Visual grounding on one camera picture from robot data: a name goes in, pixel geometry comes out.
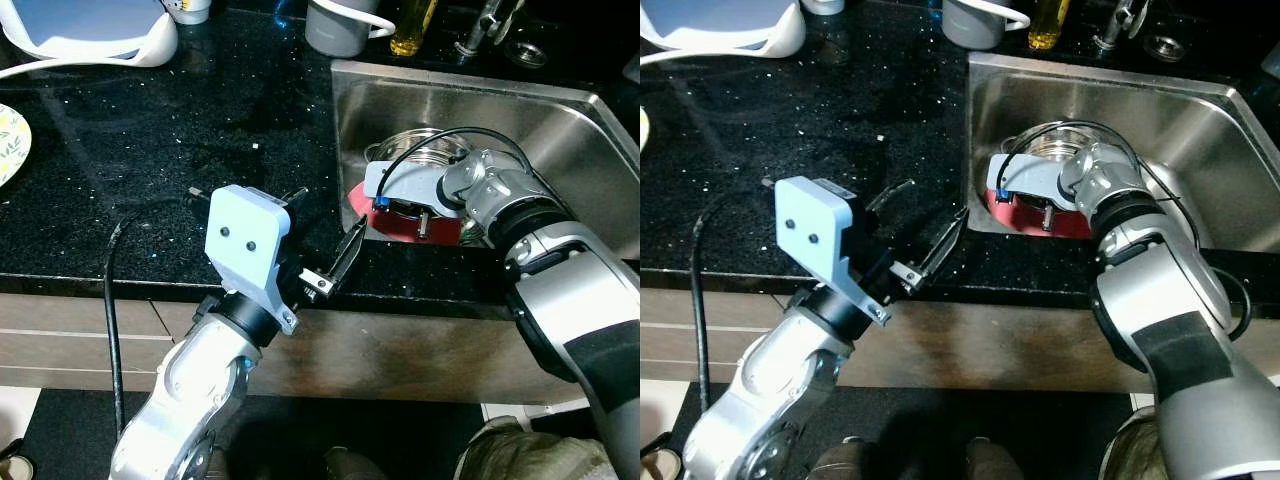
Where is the slipper with black strap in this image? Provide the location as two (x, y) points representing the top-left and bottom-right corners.
(0, 440), (37, 480)
(640, 432), (682, 480)

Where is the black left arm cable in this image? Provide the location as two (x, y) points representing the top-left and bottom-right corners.
(690, 185), (781, 388)
(105, 192), (216, 413)

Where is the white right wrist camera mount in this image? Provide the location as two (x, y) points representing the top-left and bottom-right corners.
(985, 155), (1087, 207)
(362, 160), (467, 217)

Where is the red plastic plate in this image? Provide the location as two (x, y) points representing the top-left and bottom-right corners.
(347, 183), (467, 247)
(985, 185), (1094, 240)

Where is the yellow oil bottle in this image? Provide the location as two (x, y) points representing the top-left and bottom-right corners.
(390, 0), (442, 59)
(1028, 0), (1074, 52)

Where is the chrome sink faucet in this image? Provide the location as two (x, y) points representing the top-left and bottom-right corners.
(1092, 0), (1152, 54)
(455, 0), (527, 62)

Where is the wide steel basin pot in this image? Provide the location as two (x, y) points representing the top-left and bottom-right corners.
(365, 127), (472, 192)
(1000, 120), (1102, 167)

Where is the grey kitchen cabinet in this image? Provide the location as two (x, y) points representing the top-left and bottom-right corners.
(640, 290), (1173, 397)
(0, 290), (601, 407)

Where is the grey electric kettle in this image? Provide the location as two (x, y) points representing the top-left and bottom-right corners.
(942, 0), (1012, 52)
(305, 0), (382, 59)

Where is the stainless steel sink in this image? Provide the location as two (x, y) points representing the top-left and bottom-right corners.
(330, 60), (640, 264)
(965, 52), (1280, 254)

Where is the robot left leg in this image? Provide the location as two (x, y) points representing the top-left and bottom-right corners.
(812, 436), (883, 480)

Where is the black floor mat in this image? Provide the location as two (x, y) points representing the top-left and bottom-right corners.
(665, 385), (1133, 480)
(20, 390), (493, 480)

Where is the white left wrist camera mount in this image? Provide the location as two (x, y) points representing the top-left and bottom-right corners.
(205, 185), (299, 336)
(775, 175), (891, 326)

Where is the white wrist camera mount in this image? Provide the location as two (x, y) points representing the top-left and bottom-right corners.
(205, 185), (299, 336)
(985, 155), (1087, 207)
(775, 175), (891, 326)
(362, 160), (467, 217)

